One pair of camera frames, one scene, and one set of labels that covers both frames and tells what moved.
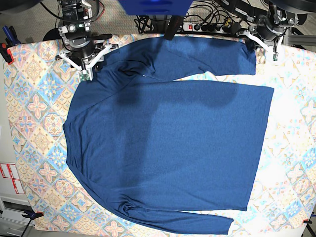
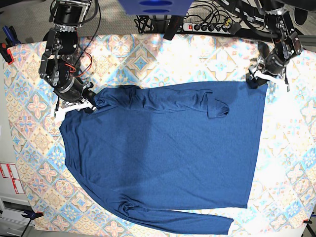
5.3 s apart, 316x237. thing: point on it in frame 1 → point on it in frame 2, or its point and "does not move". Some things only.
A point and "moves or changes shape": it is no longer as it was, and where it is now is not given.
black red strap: (173, 26) does not move
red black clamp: (6, 53) does not move
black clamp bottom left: (32, 216) does not move
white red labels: (9, 171) does not move
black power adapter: (234, 28) does not move
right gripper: (267, 31) → (273, 64)
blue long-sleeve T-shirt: (186, 156) moves or changes shape
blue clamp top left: (12, 39) does not move
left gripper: (77, 41) → (74, 90)
